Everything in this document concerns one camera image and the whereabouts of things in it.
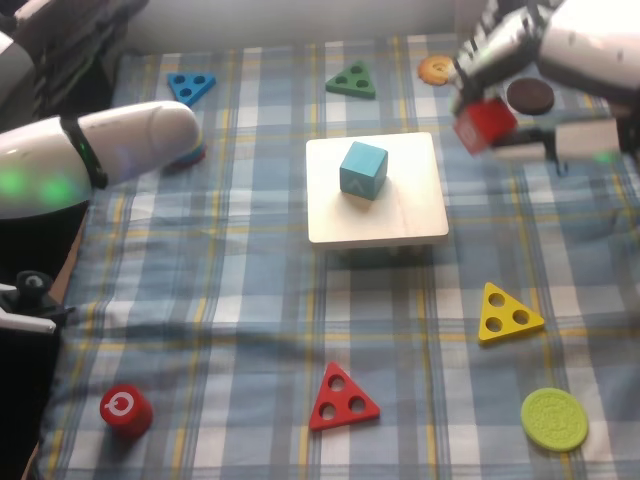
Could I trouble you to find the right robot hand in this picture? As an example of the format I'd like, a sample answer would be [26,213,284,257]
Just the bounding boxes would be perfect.
[447,0,640,174]

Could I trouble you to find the blue wooden cube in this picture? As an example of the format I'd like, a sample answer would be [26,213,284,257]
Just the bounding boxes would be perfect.
[339,140,389,201]

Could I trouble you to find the red cylinder block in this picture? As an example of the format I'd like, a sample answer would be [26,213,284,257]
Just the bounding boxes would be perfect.
[99,383,154,439]

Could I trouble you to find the brown toy cookie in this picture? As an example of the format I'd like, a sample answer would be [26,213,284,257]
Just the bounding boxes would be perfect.
[506,78,555,115]

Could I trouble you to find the tan toy cookie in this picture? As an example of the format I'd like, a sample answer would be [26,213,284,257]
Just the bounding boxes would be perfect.
[417,54,456,87]

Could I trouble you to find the green triangle with holes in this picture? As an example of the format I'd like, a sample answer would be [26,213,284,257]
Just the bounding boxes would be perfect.
[325,59,377,100]

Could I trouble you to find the small wooden table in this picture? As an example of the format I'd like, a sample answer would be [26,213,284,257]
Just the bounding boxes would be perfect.
[305,132,450,257]

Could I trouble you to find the yellow triangle with holes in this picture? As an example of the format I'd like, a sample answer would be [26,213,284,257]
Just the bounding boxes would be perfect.
[478,282,546,347]

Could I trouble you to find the green toy cookie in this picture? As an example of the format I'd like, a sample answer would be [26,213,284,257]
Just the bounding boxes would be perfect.
[520,387,590,454]

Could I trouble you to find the blue triangle with holes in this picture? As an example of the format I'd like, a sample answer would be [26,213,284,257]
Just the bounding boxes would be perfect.
[167,72,217,107]

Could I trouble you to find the stack of coloured discs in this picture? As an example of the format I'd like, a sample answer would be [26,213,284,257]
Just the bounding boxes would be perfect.
[163,130,209,174]

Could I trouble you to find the blue plaid cloth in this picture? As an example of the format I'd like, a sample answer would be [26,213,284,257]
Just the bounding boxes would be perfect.
[39,33,640,480]

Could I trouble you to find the red triangle with holes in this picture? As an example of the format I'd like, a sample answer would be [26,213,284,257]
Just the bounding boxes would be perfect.
[308,362,381,432]

